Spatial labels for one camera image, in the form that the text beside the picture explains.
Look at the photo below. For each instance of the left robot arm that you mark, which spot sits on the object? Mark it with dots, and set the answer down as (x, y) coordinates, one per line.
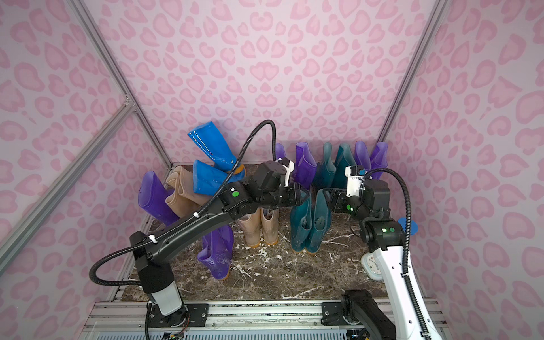
(153, 260)

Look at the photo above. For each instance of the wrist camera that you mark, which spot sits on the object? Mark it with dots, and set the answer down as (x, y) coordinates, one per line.
(273, 175)
(355, 180)

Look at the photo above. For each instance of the aluminium diagonal beam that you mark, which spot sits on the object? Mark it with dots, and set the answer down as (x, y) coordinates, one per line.
(27, 227)

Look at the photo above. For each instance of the aluminium corner post right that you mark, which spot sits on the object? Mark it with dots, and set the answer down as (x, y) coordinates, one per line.
(437, 15)

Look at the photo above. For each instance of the aluminium corner post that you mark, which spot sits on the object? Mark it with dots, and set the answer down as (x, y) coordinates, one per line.
(92, 31)
(437, 15)

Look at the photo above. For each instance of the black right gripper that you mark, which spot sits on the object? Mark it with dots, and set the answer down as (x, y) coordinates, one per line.
(336, 201)

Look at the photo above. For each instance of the aluminium corner post left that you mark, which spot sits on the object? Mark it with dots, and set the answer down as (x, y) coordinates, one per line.
(92, 31)

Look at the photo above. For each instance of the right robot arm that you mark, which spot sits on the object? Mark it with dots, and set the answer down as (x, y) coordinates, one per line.
(386, 240)

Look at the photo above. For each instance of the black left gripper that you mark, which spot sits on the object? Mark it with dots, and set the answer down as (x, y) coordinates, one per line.
(293, 195)

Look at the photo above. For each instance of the white alarm clock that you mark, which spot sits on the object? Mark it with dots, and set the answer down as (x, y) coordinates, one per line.
(370, 266)

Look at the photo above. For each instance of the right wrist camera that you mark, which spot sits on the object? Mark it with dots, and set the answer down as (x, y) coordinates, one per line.
(355, 180)

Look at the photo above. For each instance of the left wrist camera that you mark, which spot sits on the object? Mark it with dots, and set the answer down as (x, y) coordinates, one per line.
(273, 175)

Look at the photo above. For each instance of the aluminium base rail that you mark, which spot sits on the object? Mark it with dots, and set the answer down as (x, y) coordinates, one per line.
(259, 319)

